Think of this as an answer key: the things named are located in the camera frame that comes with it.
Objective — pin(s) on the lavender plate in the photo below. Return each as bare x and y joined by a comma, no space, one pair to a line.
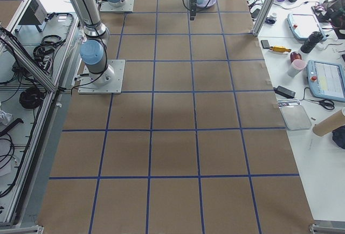
209,4

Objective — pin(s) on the white cup pink lid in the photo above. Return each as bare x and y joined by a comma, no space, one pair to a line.
296,67

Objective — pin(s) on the black smartphone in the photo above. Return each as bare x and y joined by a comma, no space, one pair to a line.
265,44

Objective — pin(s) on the left blue teach pendant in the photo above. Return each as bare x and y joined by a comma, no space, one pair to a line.
302,26

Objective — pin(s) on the blue teach pendant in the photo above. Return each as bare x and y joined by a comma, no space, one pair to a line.
302,26
326,80

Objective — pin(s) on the dark red jar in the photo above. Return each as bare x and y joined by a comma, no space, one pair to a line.
294,56

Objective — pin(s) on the black power brick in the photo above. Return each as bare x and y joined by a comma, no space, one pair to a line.
284,92

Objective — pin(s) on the right blue teach pendant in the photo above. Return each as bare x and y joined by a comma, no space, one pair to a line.
326,80

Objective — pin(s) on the clear plastic lidded box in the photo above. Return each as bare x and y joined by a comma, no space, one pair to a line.
294,114

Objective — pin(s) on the grey electrical box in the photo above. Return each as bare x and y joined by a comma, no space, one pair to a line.
35,14

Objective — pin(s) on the black scissors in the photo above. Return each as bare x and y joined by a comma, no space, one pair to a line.
325,103

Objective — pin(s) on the cardboard tube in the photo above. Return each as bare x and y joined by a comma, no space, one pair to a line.
329,124

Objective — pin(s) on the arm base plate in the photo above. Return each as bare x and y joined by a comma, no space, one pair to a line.
110,81
117,6

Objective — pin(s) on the aluminium frame post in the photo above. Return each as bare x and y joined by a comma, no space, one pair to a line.
267,4

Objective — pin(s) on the diagonal aluminium frame strut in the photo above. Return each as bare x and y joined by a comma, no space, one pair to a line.
20,54

